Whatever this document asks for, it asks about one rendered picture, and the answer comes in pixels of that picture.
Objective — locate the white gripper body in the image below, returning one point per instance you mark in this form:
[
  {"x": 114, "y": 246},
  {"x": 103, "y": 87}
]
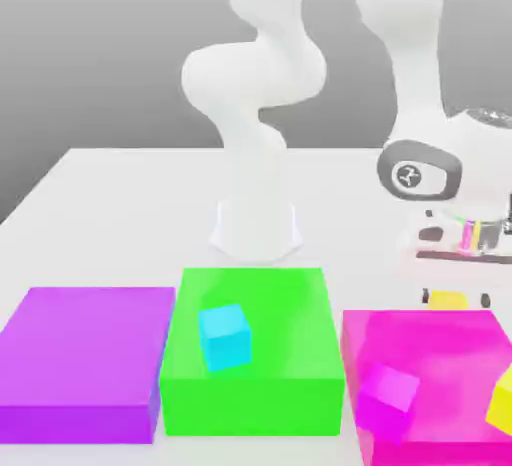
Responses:
[{"x": 460, "y": 272}]

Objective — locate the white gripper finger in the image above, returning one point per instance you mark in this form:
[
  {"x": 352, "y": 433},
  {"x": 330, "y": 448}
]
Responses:
[
  {"x": 485, "y": 300},
  {"x": 425, "y": 296}
]

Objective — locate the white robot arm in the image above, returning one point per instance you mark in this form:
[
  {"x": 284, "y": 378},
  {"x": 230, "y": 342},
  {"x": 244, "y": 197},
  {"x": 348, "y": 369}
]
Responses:
[{"x": 256, "y": 74}]

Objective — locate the small yellow cube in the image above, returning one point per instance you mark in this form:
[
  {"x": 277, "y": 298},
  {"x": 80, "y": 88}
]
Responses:
[
  {"x": 502, "y": 402},
  {"x": 448, "y": 300}
]

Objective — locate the small magenta cube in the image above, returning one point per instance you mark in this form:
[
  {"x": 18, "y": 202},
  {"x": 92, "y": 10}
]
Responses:
[{"x": 386, "y": 402}]

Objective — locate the small cyan cube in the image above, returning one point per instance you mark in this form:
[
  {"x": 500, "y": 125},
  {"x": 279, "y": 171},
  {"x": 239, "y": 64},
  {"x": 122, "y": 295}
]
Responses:
[{"x": 224, "y": 338}]

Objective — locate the large magenta box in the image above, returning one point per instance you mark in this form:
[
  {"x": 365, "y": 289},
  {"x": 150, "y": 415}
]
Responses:
[{"x": 452, "y": 354}]

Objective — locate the large green box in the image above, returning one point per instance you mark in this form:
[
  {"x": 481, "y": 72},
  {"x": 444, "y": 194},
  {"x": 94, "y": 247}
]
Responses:
[{"x": 280, "y": 354}]

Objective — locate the large purple box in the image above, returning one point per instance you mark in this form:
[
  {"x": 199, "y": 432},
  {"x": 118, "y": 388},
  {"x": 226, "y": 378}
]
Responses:
[{"x": 80, "y": 346}]

